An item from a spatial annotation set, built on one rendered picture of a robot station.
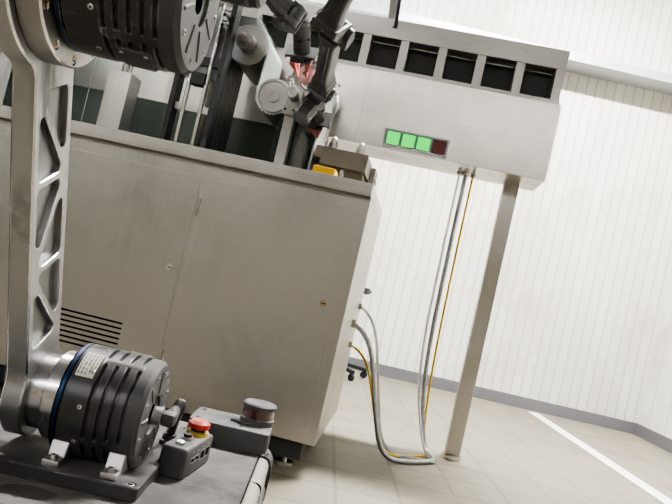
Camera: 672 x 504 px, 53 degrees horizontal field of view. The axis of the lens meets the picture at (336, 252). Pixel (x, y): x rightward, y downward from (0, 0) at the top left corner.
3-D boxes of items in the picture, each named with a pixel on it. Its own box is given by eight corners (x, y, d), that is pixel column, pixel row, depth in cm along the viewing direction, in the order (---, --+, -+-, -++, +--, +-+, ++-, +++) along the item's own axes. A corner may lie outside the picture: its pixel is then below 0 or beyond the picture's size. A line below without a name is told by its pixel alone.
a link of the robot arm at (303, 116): (338, 88, 212) (316, 72, 212) (319, 110, 207) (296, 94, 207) (328, 109, 223) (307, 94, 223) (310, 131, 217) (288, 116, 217)
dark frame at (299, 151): (265, 173, 232) (278, 118, 233) (283, 188, 265) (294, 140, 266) (286, 178, 231) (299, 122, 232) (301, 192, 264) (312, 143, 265)
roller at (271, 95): (252, 108, 234) (260, 75, 235) (267, 126, 259) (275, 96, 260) (285, 115, 233) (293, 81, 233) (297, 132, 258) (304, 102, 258)
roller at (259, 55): (225, 60, 237) (234, 22, 238) (242, 83, 262) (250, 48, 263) (262, 68, 236) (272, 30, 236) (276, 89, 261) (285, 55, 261)
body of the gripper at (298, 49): (314, 63, 220) (314, 43, 214) (284, 59, 221) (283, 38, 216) (319, 53, 224) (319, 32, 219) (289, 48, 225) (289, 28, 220)
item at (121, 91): (82, 136, 245) (119, -14, 247) (99, 144, 258) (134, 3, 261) (118, 143, 243) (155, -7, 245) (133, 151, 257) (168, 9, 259)
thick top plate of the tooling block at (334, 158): (319, 162, 227) (323, 145, 227) (332, 182, 266) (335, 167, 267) (364, 172, 225) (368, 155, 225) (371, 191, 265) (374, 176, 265)
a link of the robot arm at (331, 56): (359, 26, 174) (324, 1, 174) (346, 42, 173) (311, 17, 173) (340, 93, 216) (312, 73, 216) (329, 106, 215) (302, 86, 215)
